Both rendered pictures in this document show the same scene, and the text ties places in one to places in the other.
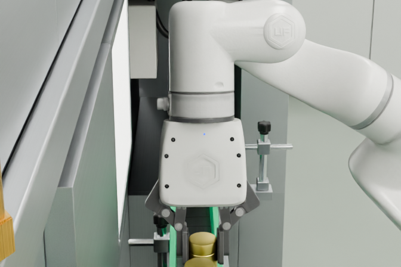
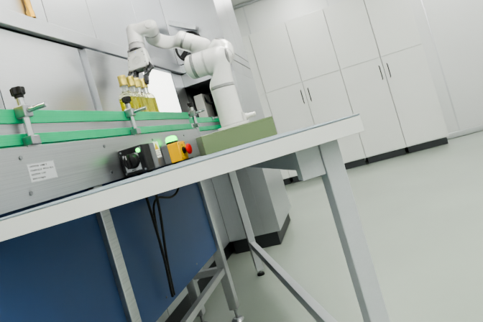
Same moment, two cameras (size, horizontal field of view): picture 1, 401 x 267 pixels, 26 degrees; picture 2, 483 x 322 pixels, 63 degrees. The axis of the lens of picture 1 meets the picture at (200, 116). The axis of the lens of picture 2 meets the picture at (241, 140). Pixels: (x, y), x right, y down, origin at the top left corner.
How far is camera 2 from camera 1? 1.42 m
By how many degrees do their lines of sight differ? 26
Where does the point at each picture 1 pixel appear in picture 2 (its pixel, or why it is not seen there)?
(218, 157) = (139, 56)
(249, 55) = (142, 31)
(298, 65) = (169, 41)
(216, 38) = (134, 29)
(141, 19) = (198, 99)
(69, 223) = (86, 57)
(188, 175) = (133, 62)
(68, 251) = (88, 64)
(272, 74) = (163, 45)
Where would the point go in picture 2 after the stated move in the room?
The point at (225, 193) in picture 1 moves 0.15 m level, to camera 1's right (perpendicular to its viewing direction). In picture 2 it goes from (141, 64) to (171, 53)
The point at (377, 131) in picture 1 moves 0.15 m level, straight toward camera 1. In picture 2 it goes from (185, 45) to (165, 42)
